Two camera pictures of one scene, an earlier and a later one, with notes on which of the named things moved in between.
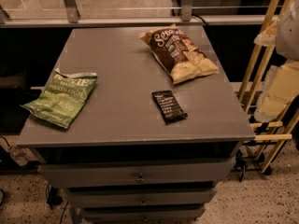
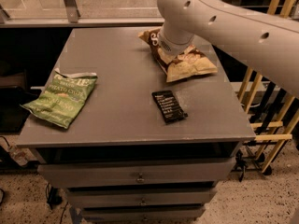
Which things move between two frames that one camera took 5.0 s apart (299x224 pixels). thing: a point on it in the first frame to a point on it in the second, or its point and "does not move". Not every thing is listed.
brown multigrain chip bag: [181, 58] does not move
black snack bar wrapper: [170, 108] does not move
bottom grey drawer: [144, 216] does not move
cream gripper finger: [268, 36] to [165, 56]
